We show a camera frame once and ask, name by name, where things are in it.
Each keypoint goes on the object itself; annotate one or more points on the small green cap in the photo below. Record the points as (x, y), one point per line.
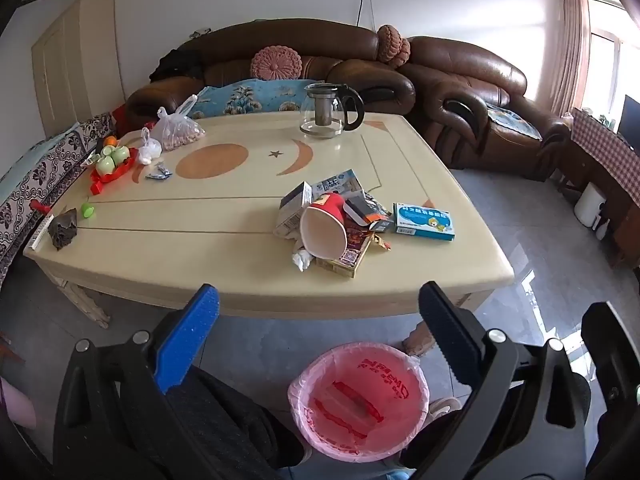
(88, 209)

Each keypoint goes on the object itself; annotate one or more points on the plastic bag of peanuts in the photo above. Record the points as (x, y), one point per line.
(177, 132)

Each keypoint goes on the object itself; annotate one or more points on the black orange box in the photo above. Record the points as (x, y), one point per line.
(367, 212)

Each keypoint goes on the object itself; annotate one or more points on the cream wooden coffee table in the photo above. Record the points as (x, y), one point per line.
(225, 240)

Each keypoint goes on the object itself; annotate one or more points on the dark wooden desk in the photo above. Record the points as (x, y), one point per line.
(620, 230)

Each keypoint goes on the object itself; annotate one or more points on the window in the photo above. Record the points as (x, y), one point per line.
(607, 60)

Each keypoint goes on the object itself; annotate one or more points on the blue white carton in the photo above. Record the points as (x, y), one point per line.
(340, 182)

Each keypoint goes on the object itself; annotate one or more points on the person's light shoe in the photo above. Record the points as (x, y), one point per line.
(445, 406)

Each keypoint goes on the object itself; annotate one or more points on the pink cloth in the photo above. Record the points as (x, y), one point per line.
(17, 405)

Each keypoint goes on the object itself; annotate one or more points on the black clothing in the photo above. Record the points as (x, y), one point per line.
(175, 65)

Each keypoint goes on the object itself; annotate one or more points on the long brown leather sofa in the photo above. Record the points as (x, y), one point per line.
(325, 42)

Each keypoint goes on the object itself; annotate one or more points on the brown leather armchair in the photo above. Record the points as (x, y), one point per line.
(465, 75)

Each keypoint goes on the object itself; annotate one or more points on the red paper cup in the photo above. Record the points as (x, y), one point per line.
(322, 230)

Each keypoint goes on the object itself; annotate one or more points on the red plastic tray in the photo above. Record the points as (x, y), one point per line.
(105, 180)

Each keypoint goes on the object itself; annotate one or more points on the blue printed sofa cloth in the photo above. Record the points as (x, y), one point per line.
(255, 97)

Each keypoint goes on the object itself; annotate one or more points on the cream wardrobe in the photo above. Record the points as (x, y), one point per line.
(75, 60)

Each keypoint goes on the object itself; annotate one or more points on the beige curtain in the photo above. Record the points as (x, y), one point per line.
(572, 35)

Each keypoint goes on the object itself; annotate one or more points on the white appliance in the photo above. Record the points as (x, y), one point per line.
(589, 205)

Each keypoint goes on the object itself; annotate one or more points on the checkered tablecloth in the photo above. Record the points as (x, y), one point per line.
(605, 150)

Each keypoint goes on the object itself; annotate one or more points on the grey blue milk carton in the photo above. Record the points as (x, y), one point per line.
(291, 210)

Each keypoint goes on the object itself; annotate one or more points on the small white plastic bag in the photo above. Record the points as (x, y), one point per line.
(149, 152)

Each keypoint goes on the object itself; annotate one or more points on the white tissue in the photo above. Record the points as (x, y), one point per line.
(301, 258)

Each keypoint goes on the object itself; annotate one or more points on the playing card box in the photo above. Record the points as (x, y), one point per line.
(350, 255)

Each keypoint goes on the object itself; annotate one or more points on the black monitor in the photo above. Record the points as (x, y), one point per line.
(631, 120)

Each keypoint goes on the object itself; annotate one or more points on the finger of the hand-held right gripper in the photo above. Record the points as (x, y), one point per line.
(630, 360)

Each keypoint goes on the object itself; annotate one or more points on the green cup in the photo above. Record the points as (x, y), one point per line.
(106, 165)
(121, 156)

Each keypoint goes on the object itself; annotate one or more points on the yellow candy wrapper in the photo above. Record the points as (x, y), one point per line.
(382, 242)

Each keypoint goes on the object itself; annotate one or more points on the red cloth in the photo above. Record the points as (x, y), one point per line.
(120, 117)

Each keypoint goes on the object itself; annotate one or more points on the pink round cushion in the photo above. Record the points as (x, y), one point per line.
(276, 63)

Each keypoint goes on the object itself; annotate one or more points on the brown knotted round cushion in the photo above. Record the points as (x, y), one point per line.
(392, 45)

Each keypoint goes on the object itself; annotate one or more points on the pink lined trash bin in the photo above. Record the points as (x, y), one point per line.
(360, 405)

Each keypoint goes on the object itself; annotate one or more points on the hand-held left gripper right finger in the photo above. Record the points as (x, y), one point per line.
(450, 330)

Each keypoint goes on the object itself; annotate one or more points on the silver foil wrappers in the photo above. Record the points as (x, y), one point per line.
(159, 172)

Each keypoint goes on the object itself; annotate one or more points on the blue green medicine box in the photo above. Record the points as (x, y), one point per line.
(425, 221)

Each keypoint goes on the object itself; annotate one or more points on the person's dark trousers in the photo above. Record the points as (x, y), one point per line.
(240, 425)

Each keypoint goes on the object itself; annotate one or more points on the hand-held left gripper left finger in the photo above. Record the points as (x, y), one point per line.
(187, 340)

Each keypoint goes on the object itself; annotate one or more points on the red plastic piece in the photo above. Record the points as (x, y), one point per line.
(39, 206)

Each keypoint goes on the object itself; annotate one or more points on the blue armchair seat cloth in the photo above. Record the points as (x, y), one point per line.
(515, 122)

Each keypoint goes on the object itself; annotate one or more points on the white comb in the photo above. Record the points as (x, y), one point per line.
(42, 232)

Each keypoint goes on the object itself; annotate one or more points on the patterned sofa cover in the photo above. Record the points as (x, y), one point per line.
(45, 170)

